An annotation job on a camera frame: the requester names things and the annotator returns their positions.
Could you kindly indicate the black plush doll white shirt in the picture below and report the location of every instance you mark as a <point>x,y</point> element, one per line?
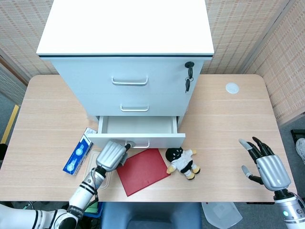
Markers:
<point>181,162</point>

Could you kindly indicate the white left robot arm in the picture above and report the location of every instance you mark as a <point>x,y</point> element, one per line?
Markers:
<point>81,195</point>

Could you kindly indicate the blue chair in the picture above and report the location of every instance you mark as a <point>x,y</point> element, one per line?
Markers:
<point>152,214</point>

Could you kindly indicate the brown grey wall frame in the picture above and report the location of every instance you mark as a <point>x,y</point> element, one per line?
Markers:
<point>16,69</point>

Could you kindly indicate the white lockable drawer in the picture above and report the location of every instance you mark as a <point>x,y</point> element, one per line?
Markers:
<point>155,78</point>

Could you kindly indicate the blue white toothpaste box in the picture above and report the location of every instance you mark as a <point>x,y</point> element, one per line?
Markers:
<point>78,152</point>

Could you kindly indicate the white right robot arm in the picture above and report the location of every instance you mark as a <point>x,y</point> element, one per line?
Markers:
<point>290,207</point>

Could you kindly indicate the translucent plastic cover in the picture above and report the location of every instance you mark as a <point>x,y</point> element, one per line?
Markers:
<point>221,214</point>

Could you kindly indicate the black key in lock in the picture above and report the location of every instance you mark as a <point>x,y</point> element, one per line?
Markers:
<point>189,65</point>

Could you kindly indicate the white drawer cabinet body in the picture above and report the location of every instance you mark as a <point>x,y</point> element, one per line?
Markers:
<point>124,23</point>

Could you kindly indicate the white shoe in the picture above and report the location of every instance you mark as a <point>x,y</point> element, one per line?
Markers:
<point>301,149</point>

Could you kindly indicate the black hanging keys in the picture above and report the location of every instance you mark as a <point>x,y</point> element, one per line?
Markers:
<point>187,84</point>

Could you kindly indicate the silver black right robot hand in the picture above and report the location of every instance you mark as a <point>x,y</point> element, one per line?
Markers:
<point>274,169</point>

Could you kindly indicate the grey partition frame post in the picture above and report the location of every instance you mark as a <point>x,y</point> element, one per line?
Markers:
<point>267,37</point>

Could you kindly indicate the beige upturned food container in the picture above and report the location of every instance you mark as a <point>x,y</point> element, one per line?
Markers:
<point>91,157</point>

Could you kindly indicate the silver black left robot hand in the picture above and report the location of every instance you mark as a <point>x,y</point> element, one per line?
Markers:
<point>109,155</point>

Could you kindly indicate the green object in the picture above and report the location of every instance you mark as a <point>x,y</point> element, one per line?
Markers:
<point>91,207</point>

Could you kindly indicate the yellow floor strip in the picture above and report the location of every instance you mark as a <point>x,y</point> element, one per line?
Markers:
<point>10,122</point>

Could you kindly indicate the red hardcover book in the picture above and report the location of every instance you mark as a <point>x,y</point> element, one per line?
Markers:
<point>143,171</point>

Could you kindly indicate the white bottom drawer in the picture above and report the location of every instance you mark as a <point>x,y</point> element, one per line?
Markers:
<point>140,126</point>

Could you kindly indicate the black metal frame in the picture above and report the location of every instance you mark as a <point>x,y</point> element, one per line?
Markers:
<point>295,133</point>

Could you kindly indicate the white middle drawer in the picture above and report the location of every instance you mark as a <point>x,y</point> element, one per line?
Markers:
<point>166,105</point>

